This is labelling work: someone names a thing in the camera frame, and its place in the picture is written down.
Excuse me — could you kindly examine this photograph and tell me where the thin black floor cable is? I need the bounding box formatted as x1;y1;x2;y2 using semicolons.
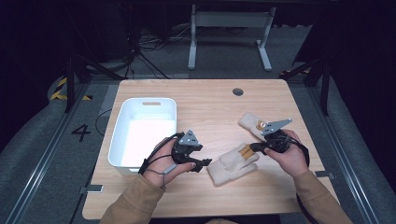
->
94;107;114;137

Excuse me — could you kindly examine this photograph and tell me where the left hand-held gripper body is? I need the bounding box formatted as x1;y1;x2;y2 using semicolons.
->
171;129;204;165

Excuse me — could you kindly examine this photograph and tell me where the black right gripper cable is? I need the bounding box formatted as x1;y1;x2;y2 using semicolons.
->
279;135;319;224

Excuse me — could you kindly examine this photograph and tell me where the black metal stand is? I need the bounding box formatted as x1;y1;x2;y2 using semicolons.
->
279;55;332;117
64;52;125;114

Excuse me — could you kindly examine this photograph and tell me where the person's left hand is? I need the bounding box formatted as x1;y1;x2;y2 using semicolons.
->
141;137;198;189

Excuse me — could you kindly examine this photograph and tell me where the cream fleece glove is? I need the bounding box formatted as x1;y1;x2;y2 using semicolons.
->
206;142;261;188
237;112;267;142

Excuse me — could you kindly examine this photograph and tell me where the grey table bracket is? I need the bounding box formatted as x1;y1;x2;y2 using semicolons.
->
78;184;105;195
315;170;336;181

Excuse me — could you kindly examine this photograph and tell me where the metal floor rail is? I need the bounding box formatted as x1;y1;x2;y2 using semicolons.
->
306;86;381;224
4;83;92;224

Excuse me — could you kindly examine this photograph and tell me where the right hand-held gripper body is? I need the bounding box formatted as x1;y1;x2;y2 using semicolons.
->
260;118;294;154

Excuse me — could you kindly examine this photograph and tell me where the bundle of floor cables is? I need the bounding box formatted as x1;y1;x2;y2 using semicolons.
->
124;23;192;80

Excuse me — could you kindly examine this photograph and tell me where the white metal desk frame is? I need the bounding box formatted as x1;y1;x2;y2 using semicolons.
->
187;4;277;72

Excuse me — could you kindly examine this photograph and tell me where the white plastic bin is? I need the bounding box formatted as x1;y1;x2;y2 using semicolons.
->
107;97;178;176

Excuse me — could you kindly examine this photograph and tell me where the person's right hand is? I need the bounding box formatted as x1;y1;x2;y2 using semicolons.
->
263;129;310;179

